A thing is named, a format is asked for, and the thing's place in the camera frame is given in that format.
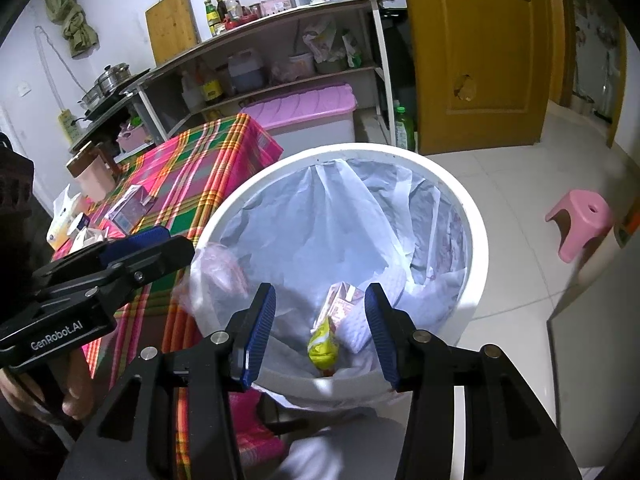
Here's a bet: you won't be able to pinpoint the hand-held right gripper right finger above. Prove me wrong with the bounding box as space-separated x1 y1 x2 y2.
364 282 571 480

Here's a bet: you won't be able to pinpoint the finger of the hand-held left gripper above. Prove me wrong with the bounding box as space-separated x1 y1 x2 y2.
82 235 196 318
32 226 172 288

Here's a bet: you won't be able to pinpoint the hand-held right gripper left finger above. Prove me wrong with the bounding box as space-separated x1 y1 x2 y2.
65 282 278 480

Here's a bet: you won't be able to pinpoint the purple white drink carton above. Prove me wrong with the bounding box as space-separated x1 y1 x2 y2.
104 184 156 233

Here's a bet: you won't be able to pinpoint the clear plastic bag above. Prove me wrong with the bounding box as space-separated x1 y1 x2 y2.
189 242 251 321

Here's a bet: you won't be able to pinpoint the white round trash bin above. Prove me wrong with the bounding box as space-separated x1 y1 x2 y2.
192 142 483 406

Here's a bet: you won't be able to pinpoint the person's left hand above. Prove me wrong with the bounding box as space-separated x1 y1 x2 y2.
59 352 98 422

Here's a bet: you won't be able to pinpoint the white paper towel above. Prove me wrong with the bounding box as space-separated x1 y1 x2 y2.
340 305 382 357

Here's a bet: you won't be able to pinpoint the crumpled white tissue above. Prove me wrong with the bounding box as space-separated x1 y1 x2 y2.
70 227 108 253

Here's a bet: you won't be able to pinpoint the pink drink carton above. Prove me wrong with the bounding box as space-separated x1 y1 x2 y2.
320 281 371 333

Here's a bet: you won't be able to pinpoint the yellow snack wrapper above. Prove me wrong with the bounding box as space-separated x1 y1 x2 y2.
306 317 341 373

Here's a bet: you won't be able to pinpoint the tissue box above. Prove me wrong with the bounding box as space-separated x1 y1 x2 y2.
46 185 91 251

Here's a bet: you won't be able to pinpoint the pink jug with brown lid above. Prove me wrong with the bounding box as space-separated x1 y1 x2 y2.
66 141 121 200

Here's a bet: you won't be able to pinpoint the pink green plaid tablecloth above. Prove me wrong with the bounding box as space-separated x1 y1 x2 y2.
47 112 286 461

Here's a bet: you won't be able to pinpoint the white plastic bin liner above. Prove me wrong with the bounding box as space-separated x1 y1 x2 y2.
212 157 471 376

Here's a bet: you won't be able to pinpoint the yellow power strip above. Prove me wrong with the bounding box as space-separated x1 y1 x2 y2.
56 107 83 143

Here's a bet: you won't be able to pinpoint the black stove top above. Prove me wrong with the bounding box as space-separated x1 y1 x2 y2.
80 87 151 122

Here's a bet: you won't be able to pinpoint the small steel pot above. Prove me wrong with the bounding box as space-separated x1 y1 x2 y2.
80 85 108 108

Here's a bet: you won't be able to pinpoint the white plastic bottle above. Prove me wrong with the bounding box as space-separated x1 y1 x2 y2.
181 71 203 111

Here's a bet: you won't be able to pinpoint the steel pot with lid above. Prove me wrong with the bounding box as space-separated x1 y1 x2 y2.
97 62 133 95

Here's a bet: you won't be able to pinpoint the oil bottle with yellow label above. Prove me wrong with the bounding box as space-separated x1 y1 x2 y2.
200 60 224 106

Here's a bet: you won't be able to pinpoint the large clear oil jug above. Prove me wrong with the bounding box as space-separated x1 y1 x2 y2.
227 49 266 93

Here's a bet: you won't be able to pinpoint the green plastic bottle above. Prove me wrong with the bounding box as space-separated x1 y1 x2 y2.
392 100 417 151

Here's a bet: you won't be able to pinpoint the storage box with pink lid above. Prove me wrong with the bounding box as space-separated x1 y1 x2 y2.
239 82 358 148

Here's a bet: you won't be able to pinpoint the wooden cutting board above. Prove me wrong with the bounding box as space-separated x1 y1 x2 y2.
145 0 202 67

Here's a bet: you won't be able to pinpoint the pink plastic stool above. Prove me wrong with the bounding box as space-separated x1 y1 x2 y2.
544 189 616 263

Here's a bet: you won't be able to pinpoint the green hanging cloth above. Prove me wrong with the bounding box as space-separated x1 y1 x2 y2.
42 0 100 58

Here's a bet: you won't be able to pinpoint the white shelf unit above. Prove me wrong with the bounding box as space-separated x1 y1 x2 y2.
122 0 408 146

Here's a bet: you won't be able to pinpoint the crumpled plastic bags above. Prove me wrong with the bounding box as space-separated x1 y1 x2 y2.
300 17 363 73

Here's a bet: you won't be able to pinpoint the yellow wooden door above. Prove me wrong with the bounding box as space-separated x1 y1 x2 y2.
402 0 553 157

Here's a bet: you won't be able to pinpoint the wooden door frame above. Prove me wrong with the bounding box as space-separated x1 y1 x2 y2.
606 25 629 148

